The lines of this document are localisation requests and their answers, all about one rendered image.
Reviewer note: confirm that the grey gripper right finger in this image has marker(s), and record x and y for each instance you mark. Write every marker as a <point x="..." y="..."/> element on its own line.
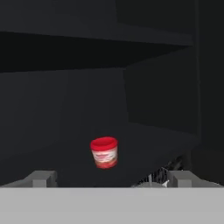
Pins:
<point x="183" y="178"/>

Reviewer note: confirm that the dark cabinet shelf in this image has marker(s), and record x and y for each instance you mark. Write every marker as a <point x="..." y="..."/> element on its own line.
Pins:
<point x="96" y="36"/>

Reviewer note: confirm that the red jam jar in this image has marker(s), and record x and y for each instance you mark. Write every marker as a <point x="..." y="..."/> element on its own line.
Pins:
<point x="104" y="152"/>

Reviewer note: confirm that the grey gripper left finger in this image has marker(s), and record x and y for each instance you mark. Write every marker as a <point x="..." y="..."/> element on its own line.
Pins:
<point x="40" y="178"/>

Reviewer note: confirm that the dark open cabinet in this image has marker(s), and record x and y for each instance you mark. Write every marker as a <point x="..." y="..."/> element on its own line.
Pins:
<point x="99" y="87"/>

